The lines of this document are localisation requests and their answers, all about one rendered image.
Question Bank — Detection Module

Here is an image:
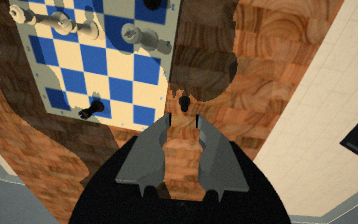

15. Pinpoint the blue and cream chessboard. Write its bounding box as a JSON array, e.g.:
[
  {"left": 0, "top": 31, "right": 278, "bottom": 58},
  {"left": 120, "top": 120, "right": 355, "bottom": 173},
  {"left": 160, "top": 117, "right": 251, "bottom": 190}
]
[{"left": 9, "top": 0, "right": 181, "bottom": 131}]

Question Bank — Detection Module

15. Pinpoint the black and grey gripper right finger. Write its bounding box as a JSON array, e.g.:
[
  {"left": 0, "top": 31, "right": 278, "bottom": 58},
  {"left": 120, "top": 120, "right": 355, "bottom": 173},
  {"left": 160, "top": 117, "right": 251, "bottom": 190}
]
[{"left": 196, "top": 114, "right": 292, "bottom": 224}]

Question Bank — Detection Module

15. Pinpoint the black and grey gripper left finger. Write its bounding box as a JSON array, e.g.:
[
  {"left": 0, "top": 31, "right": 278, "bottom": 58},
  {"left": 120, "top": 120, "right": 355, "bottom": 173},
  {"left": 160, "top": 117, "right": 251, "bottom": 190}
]
[{"left": 68, "top": 112, "right": 172, "bottom": 224}]

